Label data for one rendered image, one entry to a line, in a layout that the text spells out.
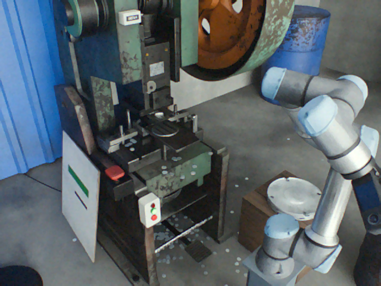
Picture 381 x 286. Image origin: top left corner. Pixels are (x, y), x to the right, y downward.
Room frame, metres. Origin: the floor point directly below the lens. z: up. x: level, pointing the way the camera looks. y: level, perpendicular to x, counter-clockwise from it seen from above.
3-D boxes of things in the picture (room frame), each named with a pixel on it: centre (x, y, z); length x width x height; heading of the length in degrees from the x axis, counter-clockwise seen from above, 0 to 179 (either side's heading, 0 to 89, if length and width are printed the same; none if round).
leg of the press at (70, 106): (1.43, 0.49, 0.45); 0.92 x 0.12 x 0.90; 40
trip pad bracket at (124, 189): (1.12, 0.29, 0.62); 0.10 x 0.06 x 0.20; 130
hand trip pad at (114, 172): (1.11, 0.30, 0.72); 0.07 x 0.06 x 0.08; 40
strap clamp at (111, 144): (1.39, 0.33, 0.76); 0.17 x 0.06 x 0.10; 130
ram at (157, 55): (1.46, 0.17, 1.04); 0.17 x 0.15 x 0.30; 40
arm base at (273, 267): (0.91, -0.34, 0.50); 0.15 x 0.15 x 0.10
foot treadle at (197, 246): (1.39, 0.11, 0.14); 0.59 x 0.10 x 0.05; 40
